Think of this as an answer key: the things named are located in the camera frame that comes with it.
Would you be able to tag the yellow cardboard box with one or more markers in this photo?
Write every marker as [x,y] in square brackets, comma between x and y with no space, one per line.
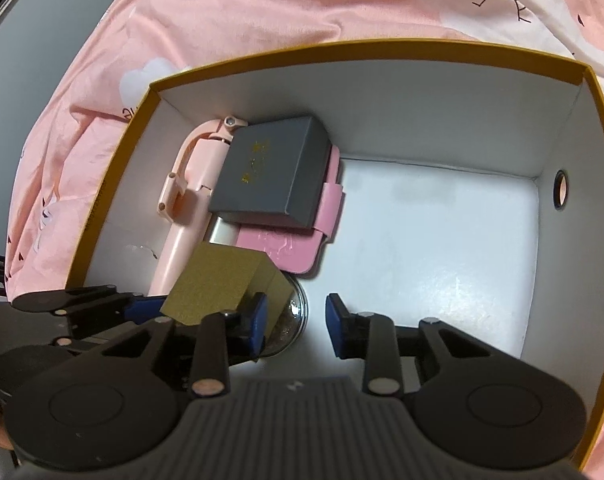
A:
[431,110]

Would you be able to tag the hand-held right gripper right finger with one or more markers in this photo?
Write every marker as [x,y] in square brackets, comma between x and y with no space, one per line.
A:
[334,327]

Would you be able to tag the pink selfie stick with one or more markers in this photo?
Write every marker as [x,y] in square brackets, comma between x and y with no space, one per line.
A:
[202,165]

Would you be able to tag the grey box with gold stars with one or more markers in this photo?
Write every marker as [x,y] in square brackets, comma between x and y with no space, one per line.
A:
[267,170]

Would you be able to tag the pink wallet case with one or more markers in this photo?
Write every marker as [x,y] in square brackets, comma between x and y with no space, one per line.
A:
[287,250]

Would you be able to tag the gold cardboard box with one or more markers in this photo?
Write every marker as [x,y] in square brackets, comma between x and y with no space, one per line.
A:
[212,280]

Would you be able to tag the pink printed blanket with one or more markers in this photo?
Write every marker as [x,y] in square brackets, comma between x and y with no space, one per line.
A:
[282,0]

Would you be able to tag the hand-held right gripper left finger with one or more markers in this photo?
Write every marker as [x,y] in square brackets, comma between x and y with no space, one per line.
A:
[259,320]

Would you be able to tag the round silver tin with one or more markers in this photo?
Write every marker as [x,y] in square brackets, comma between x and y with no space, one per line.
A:
[294,320]

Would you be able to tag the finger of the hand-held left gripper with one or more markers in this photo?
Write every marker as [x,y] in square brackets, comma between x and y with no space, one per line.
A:
[144,309]
[92,335]

